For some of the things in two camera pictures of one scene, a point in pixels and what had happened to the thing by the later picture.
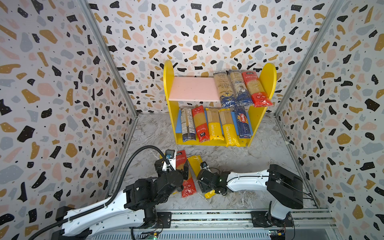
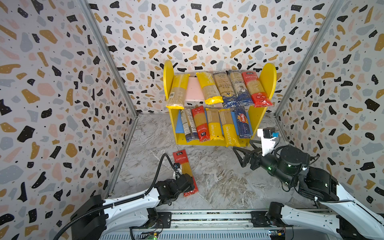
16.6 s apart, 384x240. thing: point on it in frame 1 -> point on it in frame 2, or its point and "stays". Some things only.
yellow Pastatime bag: x=195 y=162 -> x=210 y=92
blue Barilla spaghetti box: x=243 y=123 stays
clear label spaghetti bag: x=188 y=125 stays
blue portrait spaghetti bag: x=241 y=87 stays
